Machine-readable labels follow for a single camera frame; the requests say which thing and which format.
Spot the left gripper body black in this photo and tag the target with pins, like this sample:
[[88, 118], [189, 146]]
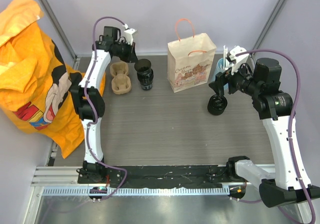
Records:
[[124, 50]]

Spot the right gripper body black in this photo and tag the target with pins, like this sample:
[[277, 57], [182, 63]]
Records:
[[240, 80]]

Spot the single black coffee cup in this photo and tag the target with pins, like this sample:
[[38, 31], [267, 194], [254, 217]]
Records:
[[143, 66]]

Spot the paper bag with orange handles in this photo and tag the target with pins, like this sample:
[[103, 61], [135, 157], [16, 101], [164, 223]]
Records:
[[189, 60]]

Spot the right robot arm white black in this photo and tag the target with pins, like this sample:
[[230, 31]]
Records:
[[290, 182]]

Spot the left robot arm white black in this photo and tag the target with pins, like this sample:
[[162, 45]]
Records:
[[88, 102]]

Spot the light blue straw tin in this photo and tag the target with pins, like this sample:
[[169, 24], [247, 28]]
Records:
[[219, 68]]

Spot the black cup with lid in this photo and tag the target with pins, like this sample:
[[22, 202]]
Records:
[[217, 105]]

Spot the white wrapped straw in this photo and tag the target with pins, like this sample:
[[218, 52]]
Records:
[[225, 62]]

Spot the orange cartoon cloth bag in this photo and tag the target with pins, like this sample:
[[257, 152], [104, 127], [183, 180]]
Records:
[[35, 80]]

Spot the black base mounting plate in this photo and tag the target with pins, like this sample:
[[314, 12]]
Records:
[[160, 176]]

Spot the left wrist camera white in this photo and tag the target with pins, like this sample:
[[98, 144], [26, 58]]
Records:
[[129, 34]]

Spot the slotted cable duct rail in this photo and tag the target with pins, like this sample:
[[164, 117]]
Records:
[[97, 191]]

